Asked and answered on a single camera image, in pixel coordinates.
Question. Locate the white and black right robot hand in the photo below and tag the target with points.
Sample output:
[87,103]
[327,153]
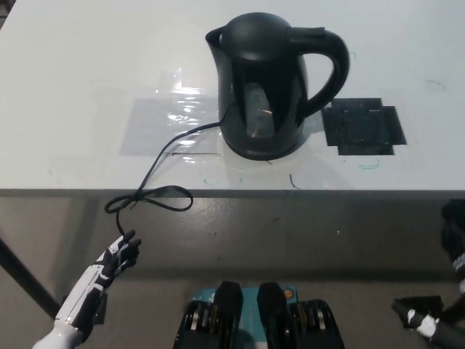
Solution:
[425,325]

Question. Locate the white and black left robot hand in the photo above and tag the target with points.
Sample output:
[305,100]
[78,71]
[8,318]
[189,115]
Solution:
[85,287]

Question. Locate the black electric kettle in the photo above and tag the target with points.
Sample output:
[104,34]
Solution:
[261,72]

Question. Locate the clear plastic sheet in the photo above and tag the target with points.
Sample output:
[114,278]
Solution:
[145,123]

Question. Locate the black tape patch on table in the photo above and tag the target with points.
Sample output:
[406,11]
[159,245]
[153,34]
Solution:
[363,127]

